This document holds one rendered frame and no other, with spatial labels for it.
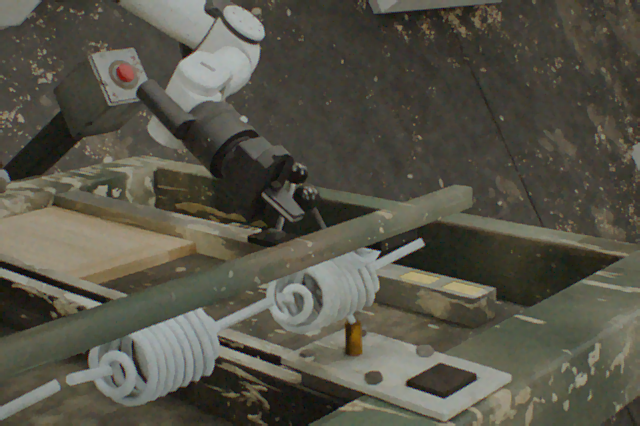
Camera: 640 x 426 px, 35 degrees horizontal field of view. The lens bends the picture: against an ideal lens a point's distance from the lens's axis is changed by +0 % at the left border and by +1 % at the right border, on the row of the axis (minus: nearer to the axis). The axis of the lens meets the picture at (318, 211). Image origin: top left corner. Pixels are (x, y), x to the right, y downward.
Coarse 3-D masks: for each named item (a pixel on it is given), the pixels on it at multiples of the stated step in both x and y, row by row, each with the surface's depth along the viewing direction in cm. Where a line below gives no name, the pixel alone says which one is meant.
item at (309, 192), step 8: (304, 184) 139; (296, 192) 139; (304, 192) 138; (312, 192) 138; (296, 200) 139; (304, 200) 138; (312, 200) 138; (304, 208) 139; (312, 208) 139; (320, 224) 142
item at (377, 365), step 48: (384, 240) 84; (0, 288) 134; (48, 288) 128; (96, 288) 127; (240, 336) 109; (336, 336) 99; (384, 336) 98; (192, 384) 109; (240, 384) 103; (288, 384) 98; (336, 384) 94; (384, 384) 88; (480, 384) 87
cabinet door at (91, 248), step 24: (24, 216) 184; (48, 216) 183; (72, 216) 182; (96, 216) 182; (0, 240) 170; (24, 240) 170; (48, 240) 169; (72, 240) 168; (96, 240) 168; (120, 240) 167; (144, 240) 166; (168, 240) 165; (48, 264) 156; (72, 264) 156; (96, 264) 154; (120, 264) 154; (144, 264) 157
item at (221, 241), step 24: (72, 192) 191; (120, 216) 177; (144, 216) 172; (168, 216) 172; (192, 240) 164; (216, 240) 160; (240, 240) 156; (384, 288) 137; (408, 288) 134; (432, 288) 132; (432, 312) 132; (456, 312) 130; (480, 312) 129
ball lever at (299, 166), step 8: (296, 168) 153; (304, 168) 154; (288, 176) 154; (296, 176) 153; (304, 176) 154; (296, 184) 155; (288, 192) 154; (280, 216) 154; (280, 224) 154; (272, 232) 153; (280, 232) 153
